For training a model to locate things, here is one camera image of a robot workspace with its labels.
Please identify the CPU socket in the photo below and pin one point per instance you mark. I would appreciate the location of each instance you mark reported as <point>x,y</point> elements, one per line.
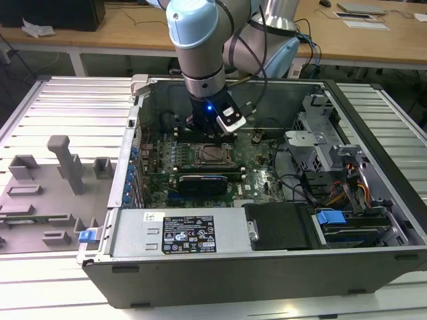
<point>197,165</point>

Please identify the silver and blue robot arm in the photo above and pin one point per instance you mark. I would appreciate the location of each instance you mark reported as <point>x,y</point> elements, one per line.
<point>200,50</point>

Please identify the black and grey PC case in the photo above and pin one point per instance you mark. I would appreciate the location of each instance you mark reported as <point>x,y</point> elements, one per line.
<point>233,283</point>

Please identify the crumpled white paper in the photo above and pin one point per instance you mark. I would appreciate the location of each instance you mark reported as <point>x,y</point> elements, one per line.
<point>36,28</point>

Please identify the grey parts rack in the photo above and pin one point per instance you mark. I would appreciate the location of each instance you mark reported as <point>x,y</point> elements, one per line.
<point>50,200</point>

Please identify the wooden desk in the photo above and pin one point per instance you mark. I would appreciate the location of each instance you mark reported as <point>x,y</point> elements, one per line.
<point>100,36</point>

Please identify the green motherboard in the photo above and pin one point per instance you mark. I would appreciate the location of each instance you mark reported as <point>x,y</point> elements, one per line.
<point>253,186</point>

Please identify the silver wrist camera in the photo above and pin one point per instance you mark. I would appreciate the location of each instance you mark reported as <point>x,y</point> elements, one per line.
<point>230,116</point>

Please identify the white power adapter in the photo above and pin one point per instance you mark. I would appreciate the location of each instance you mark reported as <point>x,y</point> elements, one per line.
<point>295,70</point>

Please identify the blue card retention clip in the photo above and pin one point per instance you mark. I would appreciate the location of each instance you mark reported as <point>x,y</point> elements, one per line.
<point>126,200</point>
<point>127,190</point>
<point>134,152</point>
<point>131,168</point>
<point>129,180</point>

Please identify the silver power supply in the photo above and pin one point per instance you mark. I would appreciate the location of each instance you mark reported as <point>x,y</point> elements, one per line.
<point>133,233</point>

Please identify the black computer mouse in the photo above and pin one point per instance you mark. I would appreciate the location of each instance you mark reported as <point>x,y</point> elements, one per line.
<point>325,3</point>

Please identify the silver laptop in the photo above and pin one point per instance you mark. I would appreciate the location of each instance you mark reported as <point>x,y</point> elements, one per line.
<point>362,7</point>

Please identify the metal disk bay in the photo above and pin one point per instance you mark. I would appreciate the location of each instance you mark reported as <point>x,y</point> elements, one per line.
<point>397,230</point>

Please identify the black graphics card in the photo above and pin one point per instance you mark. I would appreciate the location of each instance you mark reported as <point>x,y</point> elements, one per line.
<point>203,186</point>

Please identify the black power supply label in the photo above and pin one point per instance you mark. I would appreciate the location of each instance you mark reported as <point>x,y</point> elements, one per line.
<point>188,233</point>

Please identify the black computer tower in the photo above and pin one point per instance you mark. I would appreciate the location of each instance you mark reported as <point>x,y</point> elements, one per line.
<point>50,13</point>

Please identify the hard disk in blue carrier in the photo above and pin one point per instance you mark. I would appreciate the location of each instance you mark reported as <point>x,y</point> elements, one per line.
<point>330,217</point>

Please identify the blue case latch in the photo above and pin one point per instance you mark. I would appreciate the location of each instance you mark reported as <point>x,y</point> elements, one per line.
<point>84,236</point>

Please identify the metal CPU locking lever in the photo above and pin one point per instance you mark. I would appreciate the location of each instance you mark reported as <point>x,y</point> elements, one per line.
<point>213,164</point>

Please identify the perforated metal drive cage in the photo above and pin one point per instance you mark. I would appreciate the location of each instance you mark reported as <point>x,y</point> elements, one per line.
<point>310,146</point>

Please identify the silver-topped CPU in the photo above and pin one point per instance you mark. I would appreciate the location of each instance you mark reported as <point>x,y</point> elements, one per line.
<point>215,155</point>

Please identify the black plastic shroud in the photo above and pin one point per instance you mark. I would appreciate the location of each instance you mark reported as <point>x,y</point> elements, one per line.
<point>280,226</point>

